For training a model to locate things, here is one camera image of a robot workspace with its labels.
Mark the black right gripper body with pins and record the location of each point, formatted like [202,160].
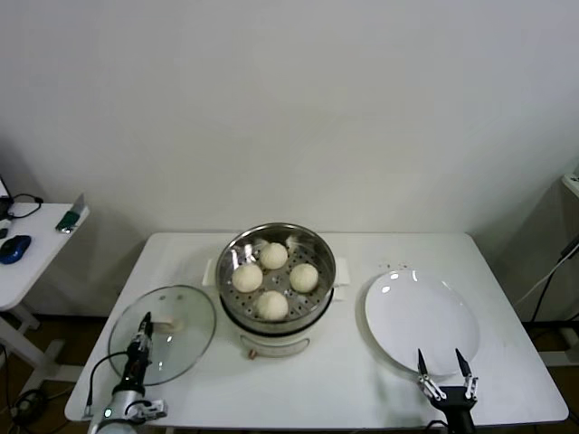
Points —
[459,407]

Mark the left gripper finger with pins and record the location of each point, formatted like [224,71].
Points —
[144,344]
[147,325]

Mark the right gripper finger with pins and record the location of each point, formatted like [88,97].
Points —
[465,368]
[424,368]

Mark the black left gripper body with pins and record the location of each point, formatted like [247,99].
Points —
[135,370]

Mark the round glass lid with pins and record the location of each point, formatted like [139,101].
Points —
[185,352]

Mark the white steamed baozi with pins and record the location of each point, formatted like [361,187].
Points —
[272,306]
[303,277]
[273,255]
[247,278]

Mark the steel steamer basket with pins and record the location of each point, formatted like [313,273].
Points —
[235,244]

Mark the white round plate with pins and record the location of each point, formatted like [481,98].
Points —
[420,316]

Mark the white desk foot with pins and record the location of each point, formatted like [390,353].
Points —
[561,357]

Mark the brown crumb cluster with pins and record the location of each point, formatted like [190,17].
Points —
[393,264]

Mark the white side desk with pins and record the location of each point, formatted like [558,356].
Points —
[40,253]

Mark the white electric cooker pot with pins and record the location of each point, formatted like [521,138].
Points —
[276,341]

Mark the green flat device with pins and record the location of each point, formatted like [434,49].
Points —
[68,220]

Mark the blue computer mouse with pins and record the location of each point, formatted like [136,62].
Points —
[14,248]

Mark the black laptop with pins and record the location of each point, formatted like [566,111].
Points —
[4,208]

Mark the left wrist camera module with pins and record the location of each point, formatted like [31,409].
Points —
[149,409]

